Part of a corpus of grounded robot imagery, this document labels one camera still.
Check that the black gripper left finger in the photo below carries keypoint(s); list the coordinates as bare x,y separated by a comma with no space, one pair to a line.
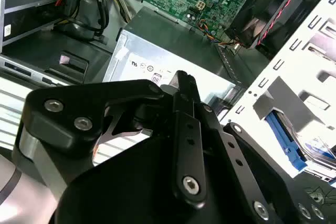
78,98

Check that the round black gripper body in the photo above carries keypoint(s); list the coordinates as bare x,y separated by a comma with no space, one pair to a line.
126,187

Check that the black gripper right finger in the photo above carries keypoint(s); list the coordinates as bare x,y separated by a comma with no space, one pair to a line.
236,155

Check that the hard disk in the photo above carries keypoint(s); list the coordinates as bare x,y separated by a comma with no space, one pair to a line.
282,140

